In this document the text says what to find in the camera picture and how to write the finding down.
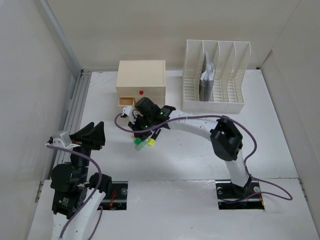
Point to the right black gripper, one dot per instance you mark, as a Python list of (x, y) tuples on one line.
[(133, 123)]

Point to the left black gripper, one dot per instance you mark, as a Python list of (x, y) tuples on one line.
[(95, 140)]

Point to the drawer with yellow knob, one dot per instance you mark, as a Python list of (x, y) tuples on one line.
[(126, 101)]

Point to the cream top drawer red knob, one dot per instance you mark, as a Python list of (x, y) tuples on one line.
[(153, 91)]

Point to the grey black booklet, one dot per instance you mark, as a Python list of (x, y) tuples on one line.
[(207, 78)]

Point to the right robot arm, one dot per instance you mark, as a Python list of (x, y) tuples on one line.
[(225, 138)]

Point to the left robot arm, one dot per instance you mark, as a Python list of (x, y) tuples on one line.
[(79, 184)]

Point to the green cap black marker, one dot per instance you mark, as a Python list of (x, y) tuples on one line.
[(137, 141)]

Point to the yellow cap black marker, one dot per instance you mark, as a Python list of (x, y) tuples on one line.
[(153, 137)]

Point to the clear green tube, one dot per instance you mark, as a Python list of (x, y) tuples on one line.
[(142, 144)]

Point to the cream wooden drawer cabinet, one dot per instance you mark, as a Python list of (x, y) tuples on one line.
[(143, 73)]

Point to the white plastic file organizer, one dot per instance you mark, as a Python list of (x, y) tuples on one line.
[(229, 60)]

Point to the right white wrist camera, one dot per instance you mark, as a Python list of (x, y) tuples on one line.
[(127, 111)]

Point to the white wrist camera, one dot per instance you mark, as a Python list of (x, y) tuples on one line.
[(127, 111), (61, 139)]

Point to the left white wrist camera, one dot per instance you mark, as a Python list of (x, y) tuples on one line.
[(61, 139)]

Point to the aluminium frame rail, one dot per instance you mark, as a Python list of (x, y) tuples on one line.
[(79, 81)]

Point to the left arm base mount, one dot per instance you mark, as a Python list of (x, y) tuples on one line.
[(116, 200)]

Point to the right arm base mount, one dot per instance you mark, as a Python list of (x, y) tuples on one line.
[(233, 197)]

